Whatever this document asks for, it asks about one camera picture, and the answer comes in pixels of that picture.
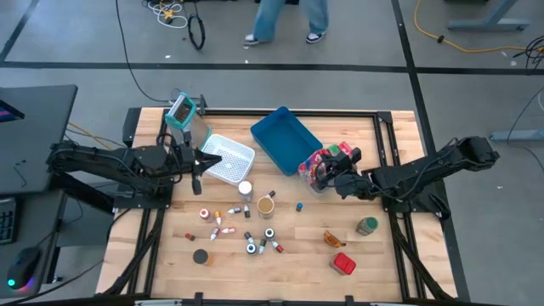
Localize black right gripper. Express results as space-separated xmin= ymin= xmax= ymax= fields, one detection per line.
xmin=314 ymin=146 xmax=363 ymax=192

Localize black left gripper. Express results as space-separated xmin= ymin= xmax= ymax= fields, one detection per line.
xmin=177 ymin=134 xmax=223 ymax=196

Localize red Froot Loops cereal box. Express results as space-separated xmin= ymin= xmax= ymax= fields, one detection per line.
xmin=298 ymin=152 xmax=324 ymax=188

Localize white plastic bin with handles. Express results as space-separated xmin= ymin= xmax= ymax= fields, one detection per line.
xmin=297 ymin=144 xmax=341 ymax=196

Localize white perforated plastic basket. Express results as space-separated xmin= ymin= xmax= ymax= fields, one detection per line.
xmin=198 ymin=133 xmax=257 ymax=187

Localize white lid spice jar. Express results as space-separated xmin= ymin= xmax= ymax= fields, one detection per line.
xmin=237 ymin=180 xmax=255 ymax=203

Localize blue plastic bin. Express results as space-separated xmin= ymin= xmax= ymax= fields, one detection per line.
xmin=249 ymin=105 xmax=324 ymax=178

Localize green lid spice jar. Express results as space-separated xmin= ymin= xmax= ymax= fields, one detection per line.
xmin=355 ymin=216 xmax=380 ymax=237

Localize tan lid round jar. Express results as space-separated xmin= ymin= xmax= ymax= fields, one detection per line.
xmin=256 ymin=195 xmax=276 ymax=220

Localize red smoked paprika tin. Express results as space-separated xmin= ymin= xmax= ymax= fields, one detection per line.
xmin=328 ymin=252 xmax=358 ymax=276

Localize black lid orange spice jar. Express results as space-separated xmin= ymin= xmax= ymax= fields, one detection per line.
xmin=192 ymin=248 xmax=216 ymax=268

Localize clear container with teal rim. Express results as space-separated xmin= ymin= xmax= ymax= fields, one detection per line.
xmin=164 ymin=92 xmax=213 ymax=150

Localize person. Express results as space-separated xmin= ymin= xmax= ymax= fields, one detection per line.
xmin=243 ymin=0 xmax=331 ymax=47

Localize dark grey desk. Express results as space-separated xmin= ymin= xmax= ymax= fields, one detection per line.
xmin=0 ymin=83 xmax=79 ymax=196

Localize black hex keys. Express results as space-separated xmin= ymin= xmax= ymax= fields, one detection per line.
xmin=12 ymin=159 xmax=29 ymax=188

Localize grey desk foot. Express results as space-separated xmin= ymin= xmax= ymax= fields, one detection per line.
xmin=445 ymin=0 xmax=532 ymax=31
xmin=488 ymin=129 xmax=544 ymax=143

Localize lit computer screen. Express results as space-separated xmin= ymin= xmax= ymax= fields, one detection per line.
xmin=0 ymin=99 xmax=26 ymax=124

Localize black keyboard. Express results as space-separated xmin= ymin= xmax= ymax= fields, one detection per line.
xmin=0 ymin=197 xmax=20 ymax=246

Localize black mouse with coloured light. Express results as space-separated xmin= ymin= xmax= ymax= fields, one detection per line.
xmin=6 ymin=246 xmax=43 ymax=292

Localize black aluminium table frame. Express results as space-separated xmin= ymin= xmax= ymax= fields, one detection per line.
xmin=99 ymin=105 xmax=472 ymax=306

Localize thin yellow cable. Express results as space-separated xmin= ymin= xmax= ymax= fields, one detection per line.
xmin=67 ymin=122 xmax=128 ymax=158

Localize black coiled cable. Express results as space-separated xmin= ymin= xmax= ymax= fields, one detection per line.
xmin=186 ymin=12 xmax=207 ymax=51

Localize long black floor cable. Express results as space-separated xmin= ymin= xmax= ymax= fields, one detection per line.
xmin=114 ymin=0 xmax=171 ymax=104

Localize white and yellow cable bundle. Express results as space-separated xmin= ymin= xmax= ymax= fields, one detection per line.
xmin=144 ymin=0 xmax=190 ymax=30

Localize yellow extension cable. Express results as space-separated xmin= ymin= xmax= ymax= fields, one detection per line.
xmin=414 ymin=0 xmax=528 ymax=54

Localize black cable bundle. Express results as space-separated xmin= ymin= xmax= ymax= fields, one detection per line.
xmin=512 ymin=36 xmax=544 ymax=71

